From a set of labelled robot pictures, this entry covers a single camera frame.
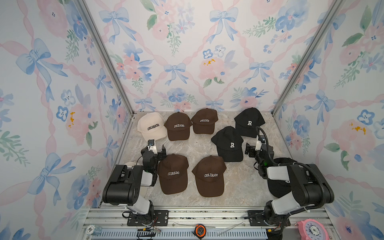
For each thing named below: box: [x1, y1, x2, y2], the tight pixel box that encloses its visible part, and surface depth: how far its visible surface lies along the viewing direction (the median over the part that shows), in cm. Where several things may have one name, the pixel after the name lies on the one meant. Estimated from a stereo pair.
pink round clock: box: [297, 218, 329, 240], surface depth 70 cm
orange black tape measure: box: [191, 224, 207, 240], surface depth 70 cm
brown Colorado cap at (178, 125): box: [163, 111, 193, 141], surface depth 109 cm
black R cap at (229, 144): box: [211, 126, 244, 162], surface depth 99 cm
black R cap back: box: [234, 107, 266, 138], surface depth 112 cm
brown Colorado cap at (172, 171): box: [157, 153, 189, 195], surface depth 87 cm
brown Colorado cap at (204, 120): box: [191, 108, 219, 135], surface depth 113 cm
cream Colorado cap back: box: [137, 112, 168, 142], surface depth 107 cm
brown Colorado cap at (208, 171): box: [191, 155, 227, 198], surface depth 85 cm
